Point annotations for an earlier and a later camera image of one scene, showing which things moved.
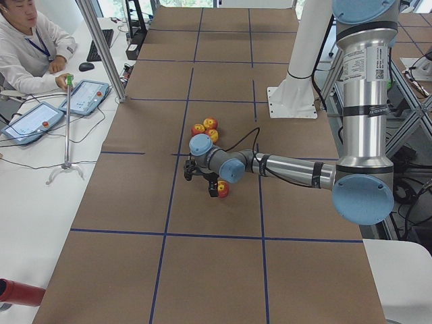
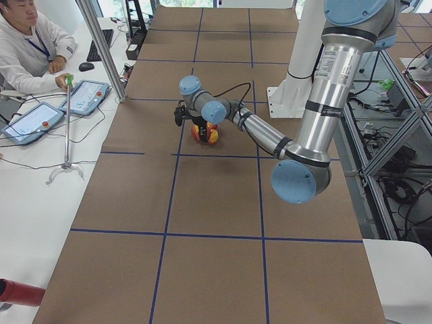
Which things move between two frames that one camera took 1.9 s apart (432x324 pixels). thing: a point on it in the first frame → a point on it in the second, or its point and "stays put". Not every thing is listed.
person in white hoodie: x=32 y=47 stays put
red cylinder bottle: x=15 y=292 stays put
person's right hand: x=61 y=80 stays put
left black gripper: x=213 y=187 → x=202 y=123
